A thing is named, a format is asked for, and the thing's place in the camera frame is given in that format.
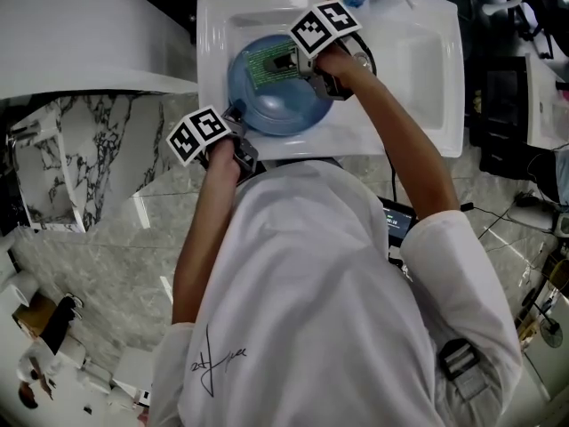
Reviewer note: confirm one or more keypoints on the black standing fan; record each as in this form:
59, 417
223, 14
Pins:
551, 334

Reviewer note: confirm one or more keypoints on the metal sink drain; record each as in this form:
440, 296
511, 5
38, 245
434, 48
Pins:
363, 62

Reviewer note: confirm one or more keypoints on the person's white shirt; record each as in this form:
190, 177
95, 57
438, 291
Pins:
311, 305

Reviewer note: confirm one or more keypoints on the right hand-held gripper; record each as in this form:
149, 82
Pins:
323, 27

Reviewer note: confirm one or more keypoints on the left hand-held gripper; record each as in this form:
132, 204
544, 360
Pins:
199, 132

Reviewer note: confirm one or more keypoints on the person's left hand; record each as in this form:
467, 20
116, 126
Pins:
221, 151

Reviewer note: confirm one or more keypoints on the green scrubber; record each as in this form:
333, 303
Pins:
259, 67

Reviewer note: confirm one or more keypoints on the person's right hand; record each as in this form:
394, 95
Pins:
334, 62

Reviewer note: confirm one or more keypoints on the black tablet screen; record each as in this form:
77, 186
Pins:
398, 220

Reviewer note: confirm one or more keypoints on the person's left forearm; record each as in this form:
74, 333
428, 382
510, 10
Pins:
200, 238

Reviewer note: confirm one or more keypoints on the blue plate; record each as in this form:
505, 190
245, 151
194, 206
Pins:
284, 107

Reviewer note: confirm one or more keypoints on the person's right forearm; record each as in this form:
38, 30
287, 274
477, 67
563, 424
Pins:
400, 140

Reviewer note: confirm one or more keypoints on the black cabinet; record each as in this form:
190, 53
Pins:
498, 105

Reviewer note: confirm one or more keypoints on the white curved bathtub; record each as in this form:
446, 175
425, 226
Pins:
89, 29

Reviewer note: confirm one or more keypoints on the brown cardboard box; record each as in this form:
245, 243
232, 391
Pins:
32, 315

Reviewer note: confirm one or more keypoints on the marble cabinet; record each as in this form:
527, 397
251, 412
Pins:
102, 149

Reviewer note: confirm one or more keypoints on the white sink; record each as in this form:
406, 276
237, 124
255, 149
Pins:
400, 105

